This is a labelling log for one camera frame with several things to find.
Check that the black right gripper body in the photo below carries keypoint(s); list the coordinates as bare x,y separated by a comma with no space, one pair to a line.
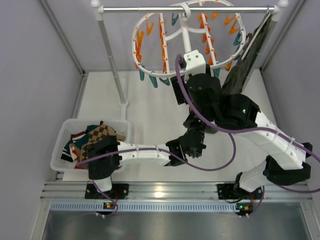
178,90

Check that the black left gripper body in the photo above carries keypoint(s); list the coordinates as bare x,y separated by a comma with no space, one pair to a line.
196,121

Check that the teal reindeer sock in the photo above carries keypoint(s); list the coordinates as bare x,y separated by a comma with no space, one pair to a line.
79,143

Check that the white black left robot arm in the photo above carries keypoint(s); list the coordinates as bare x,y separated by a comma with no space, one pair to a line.
111,154

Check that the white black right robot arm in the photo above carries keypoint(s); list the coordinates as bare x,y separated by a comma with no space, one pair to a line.
285,163

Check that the white round clip hanger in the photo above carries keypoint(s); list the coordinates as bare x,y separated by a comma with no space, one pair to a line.
223,30

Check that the olive green hanging garment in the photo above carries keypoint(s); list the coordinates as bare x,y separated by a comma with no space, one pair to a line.
237,76

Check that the silver clothes rack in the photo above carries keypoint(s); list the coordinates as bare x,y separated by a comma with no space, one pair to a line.
192,20

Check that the tan sock with maroon stripes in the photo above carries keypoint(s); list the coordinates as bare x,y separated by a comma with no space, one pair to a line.
75,137

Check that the white plastic laundry basket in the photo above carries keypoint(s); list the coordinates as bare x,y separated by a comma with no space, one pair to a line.
77,125

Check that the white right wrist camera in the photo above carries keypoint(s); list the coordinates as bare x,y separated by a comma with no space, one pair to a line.
195,64

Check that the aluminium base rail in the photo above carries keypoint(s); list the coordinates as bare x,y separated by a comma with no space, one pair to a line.
167,191

